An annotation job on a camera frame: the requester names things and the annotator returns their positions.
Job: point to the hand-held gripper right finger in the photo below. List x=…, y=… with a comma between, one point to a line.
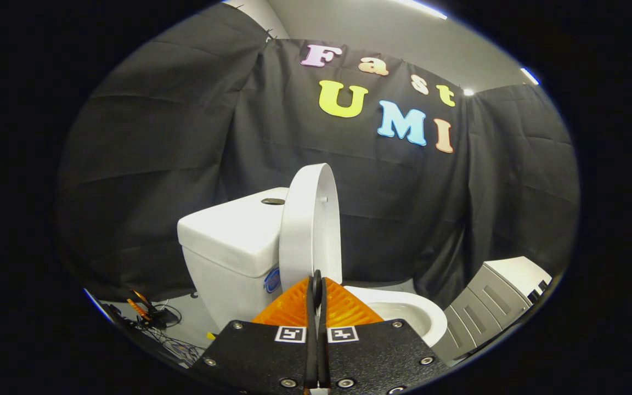
x=376, y=356

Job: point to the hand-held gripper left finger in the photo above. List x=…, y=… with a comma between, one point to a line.
x=261, y=356

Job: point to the white toilet lid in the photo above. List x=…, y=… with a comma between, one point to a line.
x=305, y=230

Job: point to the white toilet bowl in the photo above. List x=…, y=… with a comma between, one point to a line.
x=409, y=312

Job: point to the white toilet tank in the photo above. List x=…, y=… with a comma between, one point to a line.
x=228, y=241

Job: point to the toilet flush button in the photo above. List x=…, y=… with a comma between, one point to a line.
x=272, y=201

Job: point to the grey drawer cabinet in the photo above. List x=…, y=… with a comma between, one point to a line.
x=486, y=307

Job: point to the orange black device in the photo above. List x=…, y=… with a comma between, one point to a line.
x=148, y=310

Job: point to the small black object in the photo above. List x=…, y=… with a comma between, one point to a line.
x=539, y=288

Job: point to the black backdrop cloth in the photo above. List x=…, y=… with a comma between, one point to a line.
x=157, y=164

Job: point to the small ceiling light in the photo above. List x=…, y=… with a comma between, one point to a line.
x=530, y=75

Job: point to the large ceiling light panel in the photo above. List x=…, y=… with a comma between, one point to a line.
x=420, y=8

